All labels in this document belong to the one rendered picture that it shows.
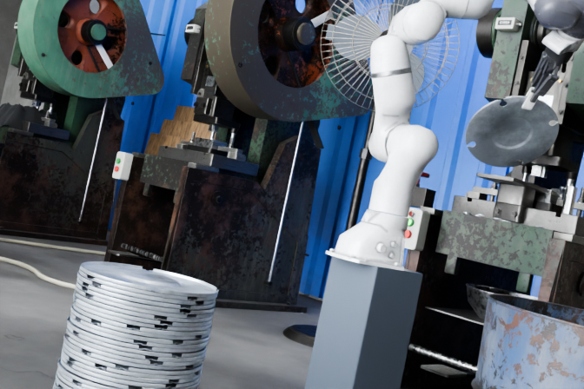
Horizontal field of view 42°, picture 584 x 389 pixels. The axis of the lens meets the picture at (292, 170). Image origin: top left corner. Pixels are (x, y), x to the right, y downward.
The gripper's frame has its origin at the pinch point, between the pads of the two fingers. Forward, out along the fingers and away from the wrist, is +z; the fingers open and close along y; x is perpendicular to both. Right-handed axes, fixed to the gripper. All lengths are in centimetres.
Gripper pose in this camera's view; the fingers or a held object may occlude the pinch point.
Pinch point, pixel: (530, 98)
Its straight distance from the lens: 246.5
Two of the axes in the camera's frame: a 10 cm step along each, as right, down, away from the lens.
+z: -2.4, 7.0, 6.7
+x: -9.7, -2.1, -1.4
